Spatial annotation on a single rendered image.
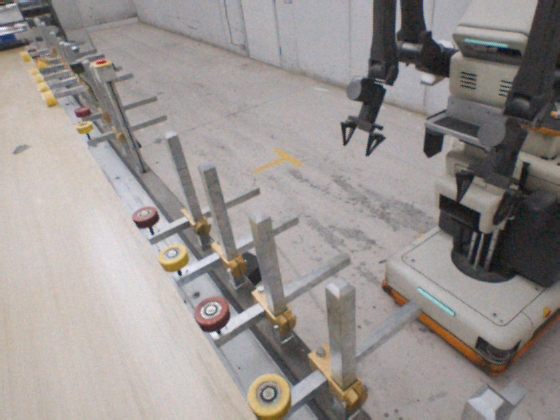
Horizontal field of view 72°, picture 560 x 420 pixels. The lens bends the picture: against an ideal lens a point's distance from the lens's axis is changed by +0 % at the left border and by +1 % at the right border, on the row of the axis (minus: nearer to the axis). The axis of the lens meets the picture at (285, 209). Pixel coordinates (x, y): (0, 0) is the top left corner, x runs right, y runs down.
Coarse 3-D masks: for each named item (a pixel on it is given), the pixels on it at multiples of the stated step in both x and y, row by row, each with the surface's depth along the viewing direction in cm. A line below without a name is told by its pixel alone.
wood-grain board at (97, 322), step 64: (0, 64) 333; (0, 128) 204; (64, 128) 193; (0, 192) 147; (64, 192) 141; (0, 256) 115; (64, 256) 111; (128, 256) 108; (0, 320) 94; (64, 320) 92; (128, 320) 89; (192, 320) 87; (0, 384) 80; (64, 384) 78; (128, 384) 76; (192, 384) 75
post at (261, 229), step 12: (252, 216) 78; (264, 216) 78; (252, 228) 80; (264, 228) 79; (264, 240) 80; (264, 252) 82; (276, 252) 84; (264, 264) 84; (276, 264) 86; (264, 276) 87; (276, 276) 88; (264, 288) 92; (276, 288) 90; (276, 300) 92; (276, 312) 94; (276, 336) 101; (288, 336) 101
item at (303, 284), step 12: (324, 264) 108; (336, 264) 107; (348, 264) 110; (312, 276) 105; (324, 276) 106; (288, 288) 102; (300, 288) 102; (288, 300) 102; (252, 312) 97; (264, 312) 98; (228, 324) 95; (240, 324) 95; (252, 324) 97; (216, 336) 93; (228, 336) 94
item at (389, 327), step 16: (416, 304) 91; (384, 320) 89; (400, 320) 88; (368, 336) 86; (384, 336) 86; (368, 352) 85; (304, 384) 79; (320, 384) 78; (304, 400) 77; (288, 416) 76
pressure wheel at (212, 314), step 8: (216, 296) 91; (200, 304) 90; (208, 304) 90; (216, 304) 90; (224, 304) 89; (200, 312) 88; (208, 312) 88; (216, 312) 88; (224, 312) 87; (200, 320) 86; (208, 320) 86; (216, 320) 86; (224, 320) 87; (208, 328) 86; (216, 328) 87
